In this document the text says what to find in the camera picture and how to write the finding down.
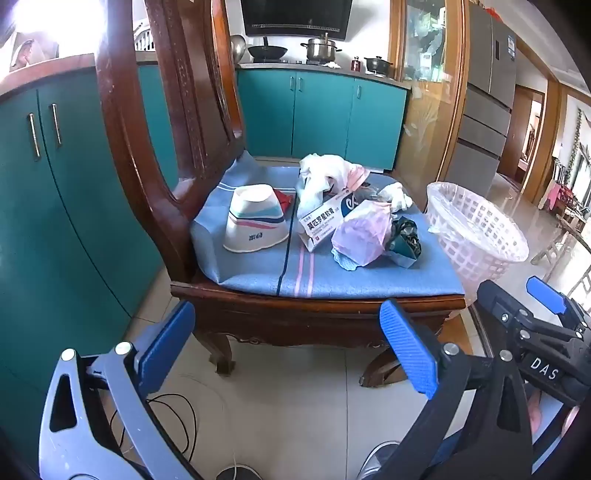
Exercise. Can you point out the teal cabinet stone countertop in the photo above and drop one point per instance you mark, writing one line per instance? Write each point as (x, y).
(323, 115)

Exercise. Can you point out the dark green wrapper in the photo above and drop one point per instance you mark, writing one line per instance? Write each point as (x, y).
(406, 240)

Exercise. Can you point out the blue striped seat cushion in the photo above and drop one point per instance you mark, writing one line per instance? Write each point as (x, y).
(258, 272)

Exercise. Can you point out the black wok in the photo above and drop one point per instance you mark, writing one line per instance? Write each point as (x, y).
(268, 51)

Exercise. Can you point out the pink plastic basket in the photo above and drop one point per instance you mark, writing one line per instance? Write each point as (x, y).
(480, 263)

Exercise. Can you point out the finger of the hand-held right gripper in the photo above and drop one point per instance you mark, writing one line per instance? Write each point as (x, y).
(547, 290)
(496, 300)

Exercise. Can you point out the white paper bowl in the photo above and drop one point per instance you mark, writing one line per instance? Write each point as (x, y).
(254, 226)

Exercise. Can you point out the person's white shoe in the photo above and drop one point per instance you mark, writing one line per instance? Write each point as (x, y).
(378, 459)

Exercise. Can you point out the white crumpled tissue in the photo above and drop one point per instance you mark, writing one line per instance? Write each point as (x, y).
(397, 196)

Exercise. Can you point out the white dish rack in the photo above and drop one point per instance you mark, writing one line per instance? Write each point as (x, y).
(144, 39)

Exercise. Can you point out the black casserole pot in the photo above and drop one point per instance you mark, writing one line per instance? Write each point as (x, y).
(378, 65)

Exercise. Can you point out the teal quilted cloth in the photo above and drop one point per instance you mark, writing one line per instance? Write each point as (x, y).
(362, 230)

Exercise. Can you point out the wood framed glass door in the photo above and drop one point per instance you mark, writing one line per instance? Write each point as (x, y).
(425, 92)

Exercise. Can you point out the white medicine box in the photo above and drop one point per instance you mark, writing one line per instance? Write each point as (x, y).
(323, 224)

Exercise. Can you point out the steel cooking pot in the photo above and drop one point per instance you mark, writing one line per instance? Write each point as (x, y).
(321, 50)

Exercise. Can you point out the clear crumpled wrapper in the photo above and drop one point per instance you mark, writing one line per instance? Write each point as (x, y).
(371, 191)

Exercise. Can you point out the silver refrigerator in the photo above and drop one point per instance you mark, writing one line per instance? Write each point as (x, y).
(485, 115)

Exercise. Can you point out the white plastic bag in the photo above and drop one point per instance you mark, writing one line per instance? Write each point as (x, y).
(323, 173)

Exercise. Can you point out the round steel lid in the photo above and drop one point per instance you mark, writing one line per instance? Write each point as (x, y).
(238, 48)

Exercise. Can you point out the wooden bench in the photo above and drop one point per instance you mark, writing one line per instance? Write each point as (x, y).
(561, 240)

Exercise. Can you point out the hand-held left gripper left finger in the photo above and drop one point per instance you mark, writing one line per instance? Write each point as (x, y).
(168, 341)

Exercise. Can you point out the red packet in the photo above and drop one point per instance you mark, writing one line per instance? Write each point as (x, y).
(284, 198)

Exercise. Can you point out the pink plastic bag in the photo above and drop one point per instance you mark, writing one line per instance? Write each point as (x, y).
(356, 177)

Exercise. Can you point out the teal cabinet wooden top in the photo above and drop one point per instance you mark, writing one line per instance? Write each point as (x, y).
(46, 207)

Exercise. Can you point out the carved wooden chair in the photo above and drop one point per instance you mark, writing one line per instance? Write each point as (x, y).
(134, 138)

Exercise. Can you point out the small red bottle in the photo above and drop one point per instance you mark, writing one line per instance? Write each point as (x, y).
(356, 64)

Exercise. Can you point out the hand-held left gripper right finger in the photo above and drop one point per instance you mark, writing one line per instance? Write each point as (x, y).
(411, 350)

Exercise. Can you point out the white rag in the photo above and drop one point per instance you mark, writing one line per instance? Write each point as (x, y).
(333, 64)

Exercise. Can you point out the black range hood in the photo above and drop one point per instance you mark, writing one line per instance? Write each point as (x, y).
(295, 18)

